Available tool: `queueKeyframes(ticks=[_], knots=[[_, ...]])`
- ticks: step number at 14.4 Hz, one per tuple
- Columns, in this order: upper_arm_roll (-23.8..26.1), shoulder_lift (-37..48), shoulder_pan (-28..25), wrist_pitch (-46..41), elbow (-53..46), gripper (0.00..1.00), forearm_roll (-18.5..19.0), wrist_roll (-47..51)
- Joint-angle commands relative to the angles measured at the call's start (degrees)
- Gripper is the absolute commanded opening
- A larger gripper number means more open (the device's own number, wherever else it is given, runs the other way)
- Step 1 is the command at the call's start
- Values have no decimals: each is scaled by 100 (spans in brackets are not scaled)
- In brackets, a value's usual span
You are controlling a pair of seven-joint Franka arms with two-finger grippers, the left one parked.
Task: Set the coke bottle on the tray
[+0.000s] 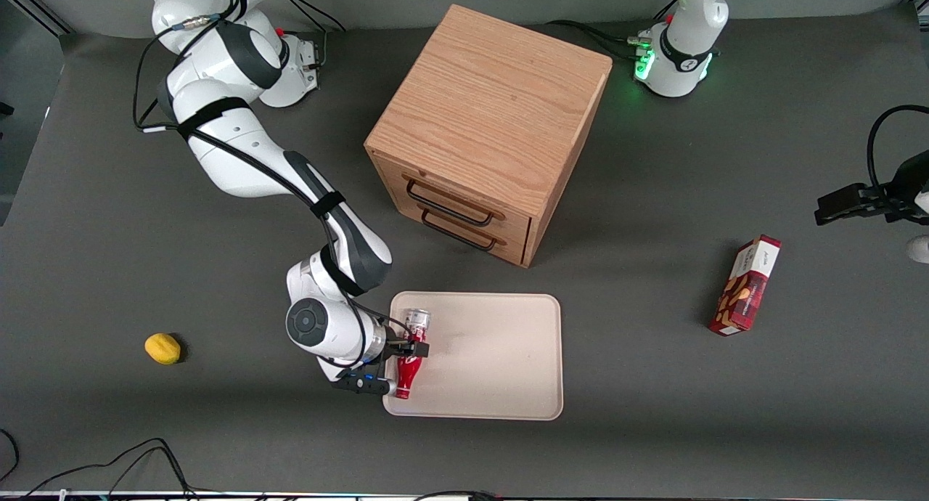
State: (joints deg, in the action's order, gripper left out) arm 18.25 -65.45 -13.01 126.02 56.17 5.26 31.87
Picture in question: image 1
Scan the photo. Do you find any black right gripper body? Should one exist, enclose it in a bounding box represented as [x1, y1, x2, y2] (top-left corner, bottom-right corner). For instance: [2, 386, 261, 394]
[376, 322, 409, 366]

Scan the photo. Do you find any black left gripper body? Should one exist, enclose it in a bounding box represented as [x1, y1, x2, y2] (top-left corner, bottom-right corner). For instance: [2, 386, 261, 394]
[880, 151, 929, 223]

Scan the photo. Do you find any red coke bottle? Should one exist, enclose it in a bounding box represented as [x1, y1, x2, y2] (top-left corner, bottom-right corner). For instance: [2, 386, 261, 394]
[394, 309, 432, 401]

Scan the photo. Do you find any beige rectangular tray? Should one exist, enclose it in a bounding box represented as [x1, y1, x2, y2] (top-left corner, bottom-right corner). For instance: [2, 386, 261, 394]
[382, 291, 564, 421]

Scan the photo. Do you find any wooden drawer front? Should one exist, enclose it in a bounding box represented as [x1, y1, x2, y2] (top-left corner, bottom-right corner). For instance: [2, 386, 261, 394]
[396, 200, 531, 267]
[372, 152, 535, 244]

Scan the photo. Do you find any red almond snack box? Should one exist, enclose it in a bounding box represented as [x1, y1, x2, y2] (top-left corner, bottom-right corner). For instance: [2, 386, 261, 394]
[708, 235, 782, 336]

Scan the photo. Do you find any yellow lemon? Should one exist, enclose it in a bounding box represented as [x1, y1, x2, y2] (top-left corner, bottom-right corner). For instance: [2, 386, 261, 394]
[144, 333, 182, 365]

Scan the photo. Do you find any wooden drawer cabinet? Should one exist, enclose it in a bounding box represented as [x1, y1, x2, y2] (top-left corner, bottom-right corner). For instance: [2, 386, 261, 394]
[364, 4, 613, 269]

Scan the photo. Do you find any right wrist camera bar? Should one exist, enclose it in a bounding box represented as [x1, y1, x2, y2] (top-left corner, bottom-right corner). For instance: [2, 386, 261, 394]
[332, 370, 397, 398]

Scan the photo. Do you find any black looped camera cable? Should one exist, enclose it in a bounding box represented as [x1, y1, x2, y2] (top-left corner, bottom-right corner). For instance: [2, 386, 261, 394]
[867, 105, 929, 194]

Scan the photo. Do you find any black wire drawer handle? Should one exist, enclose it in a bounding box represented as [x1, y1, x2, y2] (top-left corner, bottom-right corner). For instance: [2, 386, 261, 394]
[406, 179, 496, 227]
[420, 211, 499, 253]

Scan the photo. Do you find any black floor cable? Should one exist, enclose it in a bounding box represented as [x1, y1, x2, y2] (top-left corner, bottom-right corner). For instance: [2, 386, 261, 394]
[22, 437, 198, 499]
[0, 428, 20, 484]
[414, 489, 503, 501]

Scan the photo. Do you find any black arm-routed cable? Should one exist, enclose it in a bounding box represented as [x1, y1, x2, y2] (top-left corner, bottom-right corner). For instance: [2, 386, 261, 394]
[133, 0, 414, 364]

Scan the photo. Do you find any black base power cable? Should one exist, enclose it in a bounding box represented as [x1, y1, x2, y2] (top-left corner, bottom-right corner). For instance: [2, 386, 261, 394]
[547, 0, 679, 60]
[276, 0, 348, 68]

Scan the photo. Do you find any dark aluminium frame rail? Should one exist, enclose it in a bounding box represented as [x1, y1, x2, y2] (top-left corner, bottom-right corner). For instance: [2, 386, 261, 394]
[0, 0, 75, 37]

